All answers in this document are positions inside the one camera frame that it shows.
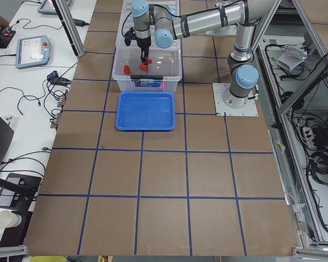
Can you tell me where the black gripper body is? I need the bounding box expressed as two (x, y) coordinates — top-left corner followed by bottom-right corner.
(138, 38), (151, 59)

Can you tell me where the red toy block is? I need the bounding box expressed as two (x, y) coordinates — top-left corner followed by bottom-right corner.
(123, 64), (131, 75)
(139, 62), (149, 72)

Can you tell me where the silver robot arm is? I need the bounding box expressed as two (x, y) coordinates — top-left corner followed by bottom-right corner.
(123, 1), (269, 98)

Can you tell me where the clear plastic storage box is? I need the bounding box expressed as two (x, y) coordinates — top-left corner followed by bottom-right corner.
(112, 47), (182, 93)

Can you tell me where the blue plastic tray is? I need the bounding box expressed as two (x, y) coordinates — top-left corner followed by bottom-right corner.
(115, 92), (176, 131)

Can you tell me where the blue teach pendant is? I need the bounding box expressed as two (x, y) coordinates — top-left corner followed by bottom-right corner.
(37, 0), (57, 15)
(15, 35), (51, 69)

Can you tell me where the white paper cup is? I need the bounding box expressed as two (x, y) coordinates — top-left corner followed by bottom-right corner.
(0, 210), (22, 229)

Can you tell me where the black box latch handle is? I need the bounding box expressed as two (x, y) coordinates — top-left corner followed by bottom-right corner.
(130, 74), (163, 81)

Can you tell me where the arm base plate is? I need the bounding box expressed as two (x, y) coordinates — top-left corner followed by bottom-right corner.
(212, 83), (259, 117)

